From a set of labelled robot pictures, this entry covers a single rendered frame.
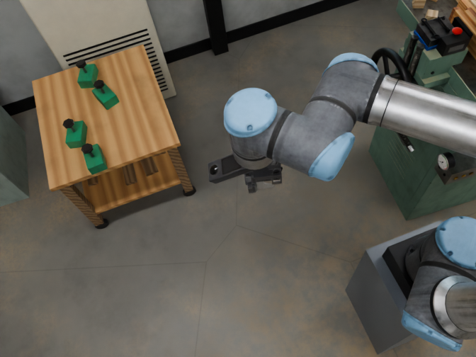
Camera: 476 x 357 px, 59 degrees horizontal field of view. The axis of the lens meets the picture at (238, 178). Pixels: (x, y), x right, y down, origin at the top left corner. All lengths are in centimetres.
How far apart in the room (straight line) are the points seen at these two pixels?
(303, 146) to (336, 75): 15
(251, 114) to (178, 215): 159
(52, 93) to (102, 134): 38
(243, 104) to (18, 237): 198
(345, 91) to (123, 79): 152
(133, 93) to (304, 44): 130
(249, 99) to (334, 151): 17
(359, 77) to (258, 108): 18
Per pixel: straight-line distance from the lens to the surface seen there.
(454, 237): 125
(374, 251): 156
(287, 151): 70
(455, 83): 160
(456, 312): 113
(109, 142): 192
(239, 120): 70
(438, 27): 156
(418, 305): 121
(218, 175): 91
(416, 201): 208
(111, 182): 223
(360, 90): 75
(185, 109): 261
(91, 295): 224
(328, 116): 71
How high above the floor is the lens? 199
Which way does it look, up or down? 60 degrees down
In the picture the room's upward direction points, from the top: 10 degrees counter-clockwise
